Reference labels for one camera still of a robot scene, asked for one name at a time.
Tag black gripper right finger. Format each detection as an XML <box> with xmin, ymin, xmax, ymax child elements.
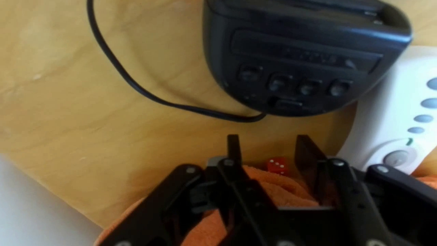
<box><xmin>293</xmin><ymin>133</ymin><xmax>437</xmax><ymax>246</ymax></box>

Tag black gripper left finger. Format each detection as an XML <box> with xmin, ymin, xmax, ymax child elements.
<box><xmin>96</xmin><ymin>133</ymin><xmax>285</xmax><ymax>246</ymax></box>

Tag orange blanket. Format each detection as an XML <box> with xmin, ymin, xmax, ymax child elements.
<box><xmin>94</xmin><ymin>163</ymin><xmax>437</xmax><ymax>246</ymax></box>

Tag small red dice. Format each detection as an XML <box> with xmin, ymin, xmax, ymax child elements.
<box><xmin>266</xmin><ymin>157</ymin><xmax>289</xmax><ymax>176</ymax></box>

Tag light wooden chest of drawers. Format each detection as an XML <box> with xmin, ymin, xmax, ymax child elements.
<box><xmin>0</xmin><ymin>0</ymin><xmax>437</xmax><ymax>229</ymax></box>

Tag white remote control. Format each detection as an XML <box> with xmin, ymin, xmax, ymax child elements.
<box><xmin>337</xmin><ymin>45</ymin><xmax>437</xmax><ymax>176</ymax></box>

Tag black alarm clock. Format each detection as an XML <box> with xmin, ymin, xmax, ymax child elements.
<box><xmin>200</xmin><ymin>0</ymin><xmax>413</xmax><ymax>117</ymax></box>

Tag black power cable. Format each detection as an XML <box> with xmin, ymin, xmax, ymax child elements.
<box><xmin>86</xmin><ymin>0</ymin><xmax>267</xmax><ymax>124</ymax></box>

